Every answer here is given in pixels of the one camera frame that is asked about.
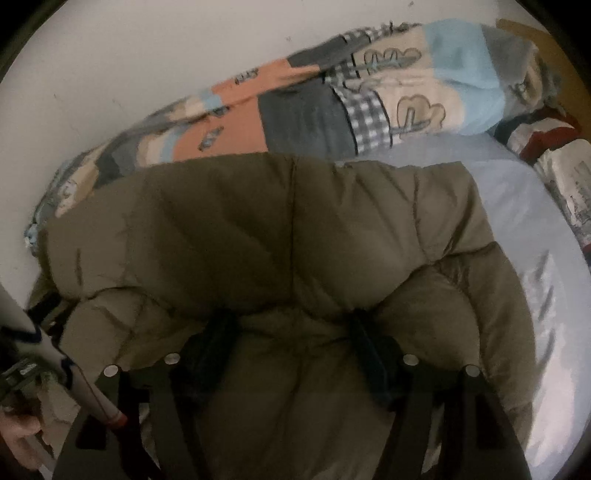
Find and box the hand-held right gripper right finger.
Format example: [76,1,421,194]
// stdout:
[347,310,532,480]

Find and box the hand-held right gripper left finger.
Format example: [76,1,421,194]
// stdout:
[53,313,241,480]

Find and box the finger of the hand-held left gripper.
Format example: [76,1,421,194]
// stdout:
[27,292,71,343]

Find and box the olive hooded puffer jacket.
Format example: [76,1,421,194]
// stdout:
[28,151,548,480]

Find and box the person's left hand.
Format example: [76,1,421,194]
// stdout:
[0,407,47,472]

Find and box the light blue cloud bed sheet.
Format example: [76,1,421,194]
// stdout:
[335,133,591,480]

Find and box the patchwork printed blanket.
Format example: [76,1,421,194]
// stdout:
[22,17,565,259]

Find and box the star and tower print pillow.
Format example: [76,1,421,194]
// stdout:
[493,106,591,266]

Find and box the wooden headboard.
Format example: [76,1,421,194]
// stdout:
[496,17,591,121]

